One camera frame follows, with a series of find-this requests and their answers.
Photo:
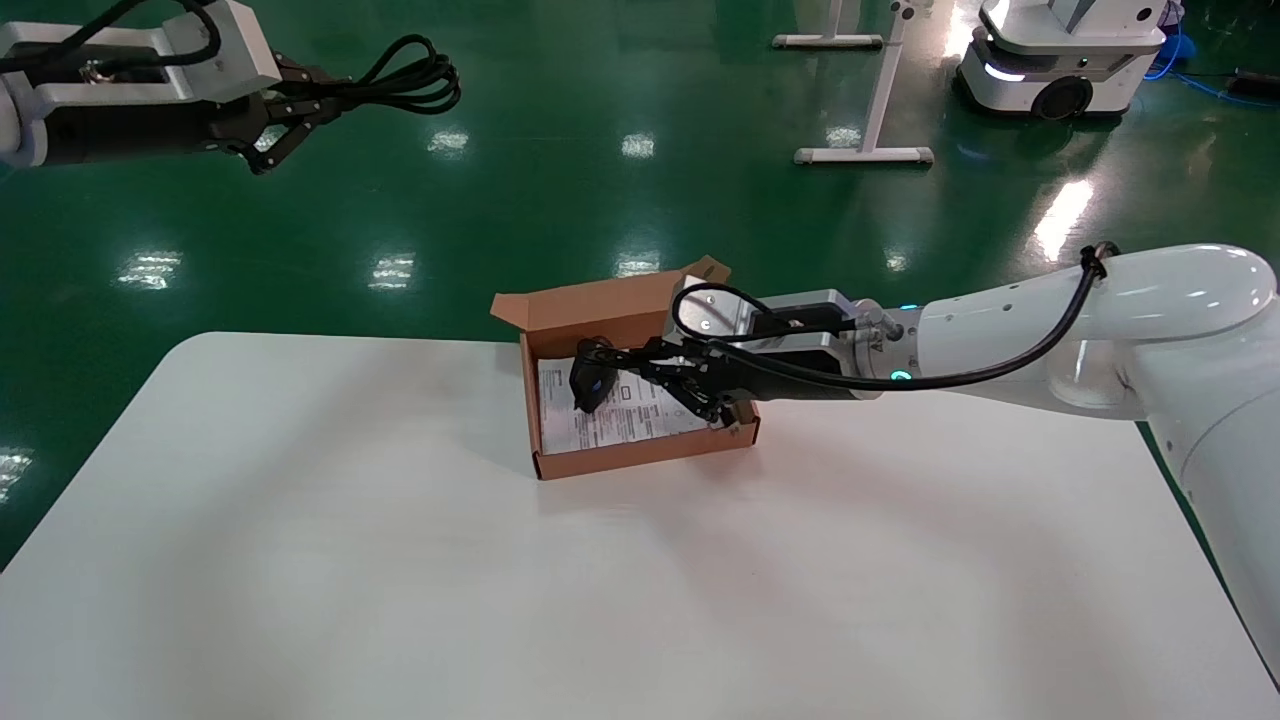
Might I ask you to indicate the white wheeled mobile robot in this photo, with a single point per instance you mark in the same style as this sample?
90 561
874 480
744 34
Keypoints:
1060 50

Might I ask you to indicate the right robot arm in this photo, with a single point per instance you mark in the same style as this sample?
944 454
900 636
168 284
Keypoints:
1180 340

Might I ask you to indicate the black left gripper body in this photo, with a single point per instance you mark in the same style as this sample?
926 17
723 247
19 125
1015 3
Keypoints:
140 132

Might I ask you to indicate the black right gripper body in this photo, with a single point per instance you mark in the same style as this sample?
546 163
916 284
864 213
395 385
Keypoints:
800 375

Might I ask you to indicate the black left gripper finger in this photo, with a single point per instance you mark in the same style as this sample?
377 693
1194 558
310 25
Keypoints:
285 142
310 88

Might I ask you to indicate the black power adapter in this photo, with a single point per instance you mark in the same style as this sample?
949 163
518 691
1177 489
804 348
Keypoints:
1255 83

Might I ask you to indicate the brown cardboard box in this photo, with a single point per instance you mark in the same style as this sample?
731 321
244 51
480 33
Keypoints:
600 305

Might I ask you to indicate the printed white instruction sheet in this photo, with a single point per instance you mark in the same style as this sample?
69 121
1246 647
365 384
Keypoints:
600 430

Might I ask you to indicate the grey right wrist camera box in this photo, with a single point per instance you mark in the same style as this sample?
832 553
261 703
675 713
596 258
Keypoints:
810 310

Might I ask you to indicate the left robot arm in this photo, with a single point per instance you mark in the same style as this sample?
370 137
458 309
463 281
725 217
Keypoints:
20 120

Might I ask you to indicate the white T-foot table leg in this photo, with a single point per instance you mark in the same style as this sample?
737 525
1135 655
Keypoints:
870 154
825 41

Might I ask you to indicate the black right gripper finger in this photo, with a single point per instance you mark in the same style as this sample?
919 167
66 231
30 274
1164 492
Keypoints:
700 398
670 355

